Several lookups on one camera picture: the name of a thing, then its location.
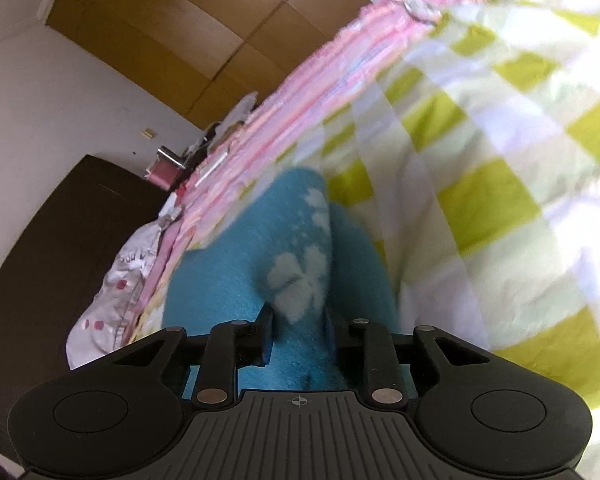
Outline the dark brown cabinet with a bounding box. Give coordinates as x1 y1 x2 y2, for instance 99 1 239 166
0 156 189 479

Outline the pink striped bed sheet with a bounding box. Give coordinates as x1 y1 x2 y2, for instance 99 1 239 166
129 0 481 335

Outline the white floral pillow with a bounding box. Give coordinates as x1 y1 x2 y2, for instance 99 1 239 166
66 218 168 370

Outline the small floral cloth piece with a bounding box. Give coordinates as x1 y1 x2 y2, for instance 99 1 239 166
402 0 441 24

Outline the pink storage box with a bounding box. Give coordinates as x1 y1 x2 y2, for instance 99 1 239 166
144 157 182 191

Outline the green white checkered blanket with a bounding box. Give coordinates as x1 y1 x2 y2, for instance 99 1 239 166
130 0 600 480

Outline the brown wooden wardrobe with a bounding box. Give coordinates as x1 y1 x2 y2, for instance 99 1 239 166
47 0 370 129

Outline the white plastic bag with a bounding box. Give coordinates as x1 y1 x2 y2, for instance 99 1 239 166
215 91 259 136

